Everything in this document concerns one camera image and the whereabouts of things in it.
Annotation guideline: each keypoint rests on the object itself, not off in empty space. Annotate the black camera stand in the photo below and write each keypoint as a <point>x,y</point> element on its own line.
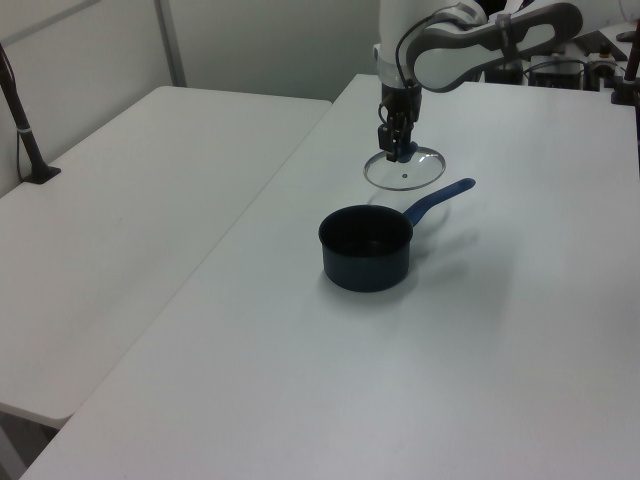
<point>27,145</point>
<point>625,87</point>

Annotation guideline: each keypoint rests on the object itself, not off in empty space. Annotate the glass lid with blue knob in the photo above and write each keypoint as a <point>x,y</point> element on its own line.
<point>415,170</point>

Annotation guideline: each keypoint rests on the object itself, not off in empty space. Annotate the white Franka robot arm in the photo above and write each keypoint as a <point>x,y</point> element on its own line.
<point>475,50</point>

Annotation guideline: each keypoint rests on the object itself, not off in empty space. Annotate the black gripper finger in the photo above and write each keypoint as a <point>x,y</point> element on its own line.
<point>407,132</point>
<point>387,140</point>

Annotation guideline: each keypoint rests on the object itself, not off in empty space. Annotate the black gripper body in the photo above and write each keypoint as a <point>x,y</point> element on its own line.
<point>401,100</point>

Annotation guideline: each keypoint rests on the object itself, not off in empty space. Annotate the black electronics box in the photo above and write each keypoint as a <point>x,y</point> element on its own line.
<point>555,74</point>

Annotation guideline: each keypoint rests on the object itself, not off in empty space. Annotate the white side table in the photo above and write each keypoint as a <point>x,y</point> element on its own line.
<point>100,225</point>

